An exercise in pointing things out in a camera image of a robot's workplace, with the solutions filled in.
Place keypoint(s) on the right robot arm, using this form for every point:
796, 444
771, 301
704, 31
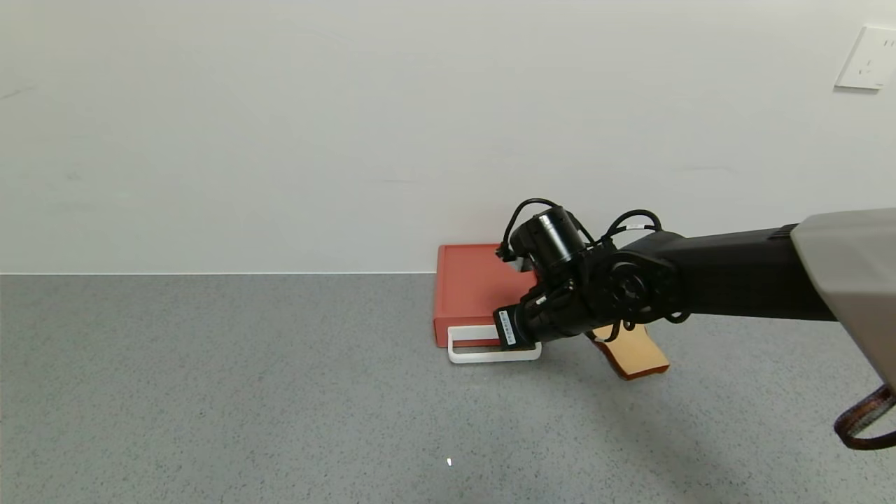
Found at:
735, 273

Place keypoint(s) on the white wall socket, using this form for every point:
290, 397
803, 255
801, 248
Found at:
868, 59

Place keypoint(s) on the toy toast slice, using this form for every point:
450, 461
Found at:
640, 357

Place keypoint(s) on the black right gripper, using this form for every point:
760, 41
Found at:
507, 327

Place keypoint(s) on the red drawer case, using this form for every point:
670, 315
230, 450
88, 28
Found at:
467, 280

